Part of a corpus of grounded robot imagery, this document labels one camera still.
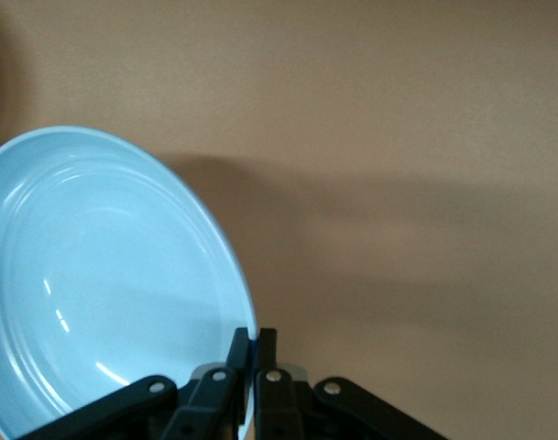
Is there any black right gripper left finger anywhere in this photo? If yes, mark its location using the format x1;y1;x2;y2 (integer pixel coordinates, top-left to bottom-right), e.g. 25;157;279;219
28;327;253;440

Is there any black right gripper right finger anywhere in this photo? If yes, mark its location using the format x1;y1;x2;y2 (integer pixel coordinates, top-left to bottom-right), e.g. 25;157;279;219
254;327;444;440

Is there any blue plate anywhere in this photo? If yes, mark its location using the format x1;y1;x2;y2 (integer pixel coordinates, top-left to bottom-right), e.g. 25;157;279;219
0;126;257;439

